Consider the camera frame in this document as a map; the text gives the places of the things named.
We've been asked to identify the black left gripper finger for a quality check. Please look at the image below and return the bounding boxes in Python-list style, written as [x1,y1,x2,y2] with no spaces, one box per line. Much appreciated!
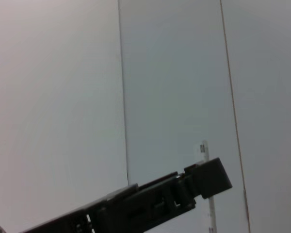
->
[135,157,233,229]

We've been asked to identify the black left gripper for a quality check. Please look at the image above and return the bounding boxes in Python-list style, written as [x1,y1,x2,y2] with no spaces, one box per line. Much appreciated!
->
[19,183,148,233]

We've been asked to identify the transparent plastic ruler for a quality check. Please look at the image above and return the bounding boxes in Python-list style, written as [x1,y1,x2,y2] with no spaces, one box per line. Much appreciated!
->
[199,139,218,233]

